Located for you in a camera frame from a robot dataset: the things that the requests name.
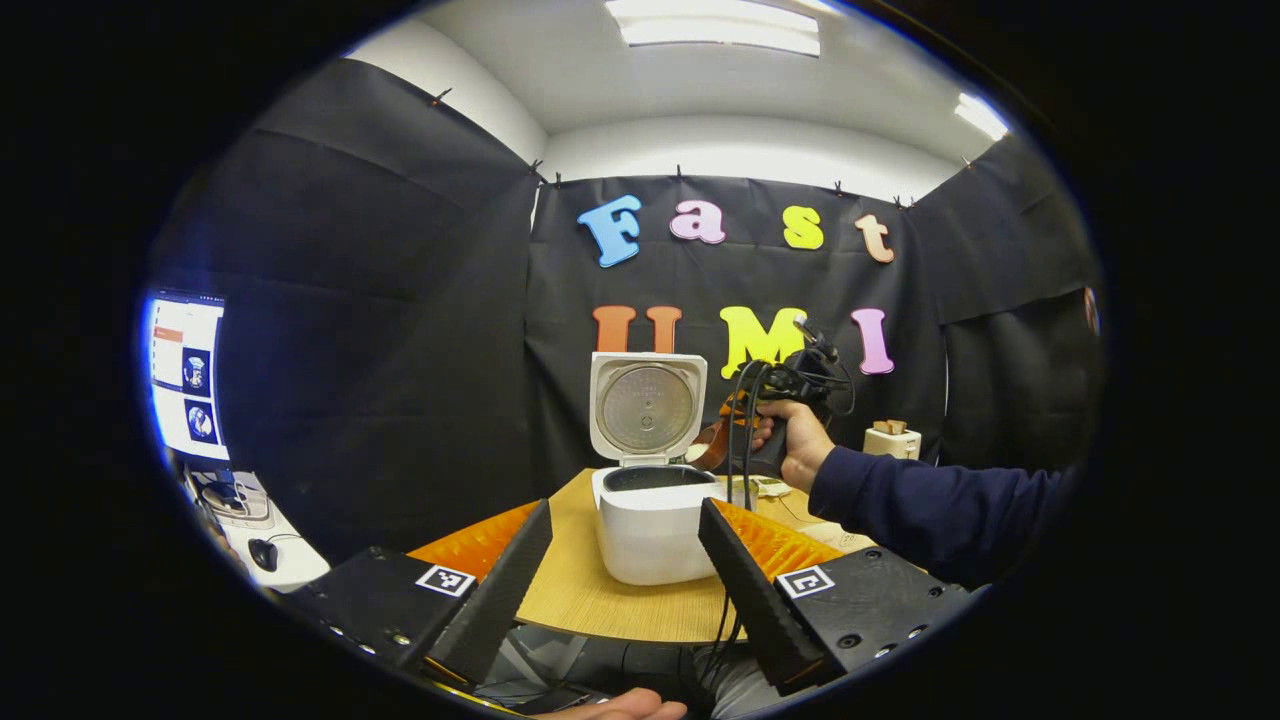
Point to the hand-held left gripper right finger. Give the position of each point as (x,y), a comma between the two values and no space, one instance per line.
(750,600)

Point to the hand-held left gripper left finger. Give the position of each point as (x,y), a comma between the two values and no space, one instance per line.
(495,600)

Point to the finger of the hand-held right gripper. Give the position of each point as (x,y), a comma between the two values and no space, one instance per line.
(732,405)

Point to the white rice cooker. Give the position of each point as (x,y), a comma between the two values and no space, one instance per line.
(650,530)

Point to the white divided grain dish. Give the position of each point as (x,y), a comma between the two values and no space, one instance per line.
(772,488)

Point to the white toaster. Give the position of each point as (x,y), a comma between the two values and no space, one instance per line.
(893,443)

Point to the white side desk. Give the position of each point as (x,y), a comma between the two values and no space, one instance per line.
(290,560)

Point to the black computer mouse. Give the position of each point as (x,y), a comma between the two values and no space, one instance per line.
(264,554)

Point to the black backdrop cloth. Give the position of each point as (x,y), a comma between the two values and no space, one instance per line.
(400,300)

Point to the small ceiling light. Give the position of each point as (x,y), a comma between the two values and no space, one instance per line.
(982,115)

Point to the long ceiling light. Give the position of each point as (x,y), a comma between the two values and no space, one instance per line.
(718,25)

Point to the computer monitor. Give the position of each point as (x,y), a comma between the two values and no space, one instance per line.
(187,375)

